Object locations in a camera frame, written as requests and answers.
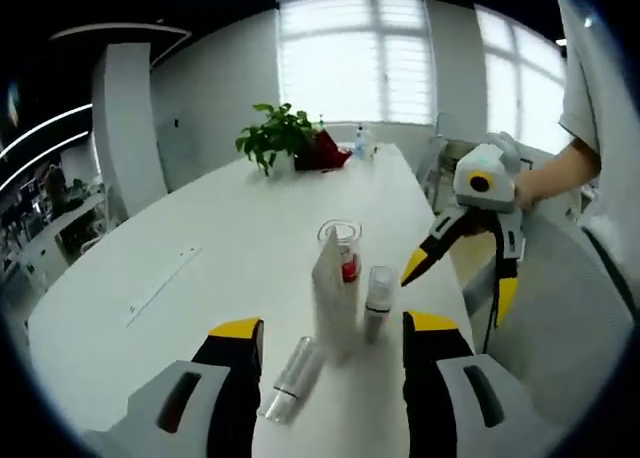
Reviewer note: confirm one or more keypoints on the white chair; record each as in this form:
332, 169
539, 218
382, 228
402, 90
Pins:
440, 178

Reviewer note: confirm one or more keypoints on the green potted plant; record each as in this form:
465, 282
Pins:
275, 133

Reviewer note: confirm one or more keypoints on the white office desk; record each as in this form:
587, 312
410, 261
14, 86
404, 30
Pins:
65, 223

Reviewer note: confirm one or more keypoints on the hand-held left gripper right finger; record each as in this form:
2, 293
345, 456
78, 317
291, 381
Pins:
450, 398

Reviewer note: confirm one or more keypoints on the large white skincare tube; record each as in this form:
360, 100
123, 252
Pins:
330, 303

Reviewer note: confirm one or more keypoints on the person's right hand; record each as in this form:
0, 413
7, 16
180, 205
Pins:
535, 190

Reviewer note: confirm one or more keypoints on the red bag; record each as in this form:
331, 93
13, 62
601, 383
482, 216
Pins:
325, 153

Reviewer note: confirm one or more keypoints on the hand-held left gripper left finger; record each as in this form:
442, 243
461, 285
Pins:
220, 393

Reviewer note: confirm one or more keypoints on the person's white shirt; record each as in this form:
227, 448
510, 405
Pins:
585, 78

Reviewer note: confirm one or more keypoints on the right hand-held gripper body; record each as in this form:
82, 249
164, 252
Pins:
492, 178

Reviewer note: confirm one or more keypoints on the clear water bottle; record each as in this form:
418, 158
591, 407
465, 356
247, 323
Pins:
361, 143

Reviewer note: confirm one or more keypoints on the small white skincare bottle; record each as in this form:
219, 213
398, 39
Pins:
380, 323

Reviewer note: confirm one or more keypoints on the bright window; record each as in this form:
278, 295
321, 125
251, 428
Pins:
350, 53
520, 78

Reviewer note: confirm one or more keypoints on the small white tube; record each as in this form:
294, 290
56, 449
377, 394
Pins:
300, 368

